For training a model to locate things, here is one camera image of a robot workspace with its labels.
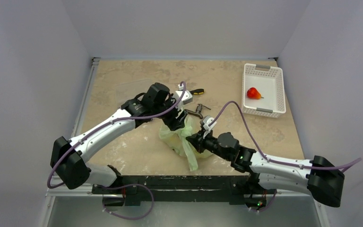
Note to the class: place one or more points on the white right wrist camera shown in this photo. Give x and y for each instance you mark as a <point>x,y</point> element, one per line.
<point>207,125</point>

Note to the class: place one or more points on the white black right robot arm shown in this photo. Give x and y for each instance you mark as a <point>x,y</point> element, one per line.
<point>316,177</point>

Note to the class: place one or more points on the red fake pear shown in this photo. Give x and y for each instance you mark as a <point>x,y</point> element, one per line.
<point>253,93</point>

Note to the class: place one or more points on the green plastic bag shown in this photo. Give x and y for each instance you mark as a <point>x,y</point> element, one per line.
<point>177,141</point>

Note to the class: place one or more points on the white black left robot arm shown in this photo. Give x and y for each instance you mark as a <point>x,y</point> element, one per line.
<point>70,156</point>

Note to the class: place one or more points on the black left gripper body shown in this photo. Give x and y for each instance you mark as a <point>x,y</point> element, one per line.
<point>170,119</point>

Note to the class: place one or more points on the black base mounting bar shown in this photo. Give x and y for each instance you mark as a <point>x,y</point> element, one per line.
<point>132,190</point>

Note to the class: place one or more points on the white plastic basket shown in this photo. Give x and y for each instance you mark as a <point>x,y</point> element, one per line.
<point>269,82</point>

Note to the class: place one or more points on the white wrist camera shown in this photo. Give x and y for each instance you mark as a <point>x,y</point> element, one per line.
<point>207,125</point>
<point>182,95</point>

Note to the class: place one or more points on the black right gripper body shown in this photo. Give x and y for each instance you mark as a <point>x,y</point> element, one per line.
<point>197,141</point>

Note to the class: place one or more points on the yellow black screwdriver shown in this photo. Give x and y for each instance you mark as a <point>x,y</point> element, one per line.
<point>198,91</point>

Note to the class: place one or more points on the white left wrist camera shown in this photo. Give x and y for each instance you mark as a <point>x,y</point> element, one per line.
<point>182,95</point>

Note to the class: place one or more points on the grey metal faucet tap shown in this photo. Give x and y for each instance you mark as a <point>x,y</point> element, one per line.
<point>197,111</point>

